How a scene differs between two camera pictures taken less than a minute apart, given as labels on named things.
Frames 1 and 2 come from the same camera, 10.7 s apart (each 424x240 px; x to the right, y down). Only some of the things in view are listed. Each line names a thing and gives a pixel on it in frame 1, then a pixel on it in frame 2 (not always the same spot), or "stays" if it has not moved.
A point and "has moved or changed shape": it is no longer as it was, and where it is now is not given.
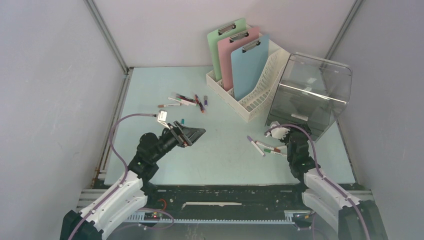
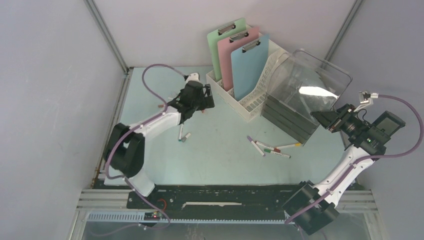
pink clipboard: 226,47 stays
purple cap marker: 257,147 stays
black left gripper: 186,136 → 207,102
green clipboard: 214,38 stays
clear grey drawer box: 310,91 has moved or changed shape
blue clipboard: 247,63 stays
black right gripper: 305,127 → 333,120
